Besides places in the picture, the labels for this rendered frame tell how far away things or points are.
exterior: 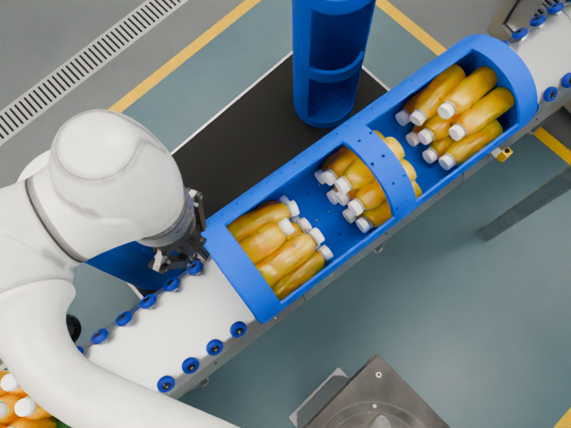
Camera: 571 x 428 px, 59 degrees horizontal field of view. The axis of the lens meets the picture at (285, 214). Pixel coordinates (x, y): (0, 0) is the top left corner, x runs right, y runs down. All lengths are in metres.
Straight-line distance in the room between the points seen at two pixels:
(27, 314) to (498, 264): 2.21
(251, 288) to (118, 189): 0.67
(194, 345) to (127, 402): 0.93
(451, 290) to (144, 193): 2.05
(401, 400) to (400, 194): 0.47
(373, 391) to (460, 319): 1.23
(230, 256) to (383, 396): 0.48
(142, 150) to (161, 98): 2.26
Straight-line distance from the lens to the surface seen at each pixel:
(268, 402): 2.31
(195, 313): 1.40
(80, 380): 0.50
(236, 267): 1.09
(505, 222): 2.25
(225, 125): 2.42
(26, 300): 0.51
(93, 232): 0.51
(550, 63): 1.80
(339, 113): 2.42
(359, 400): 1.24
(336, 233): 1.37
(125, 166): 0.46
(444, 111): 1.35
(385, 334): 2.33
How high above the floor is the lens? 2.30
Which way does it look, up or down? 74 degrees down
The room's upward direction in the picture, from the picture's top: 5 degrees counter-clockwise
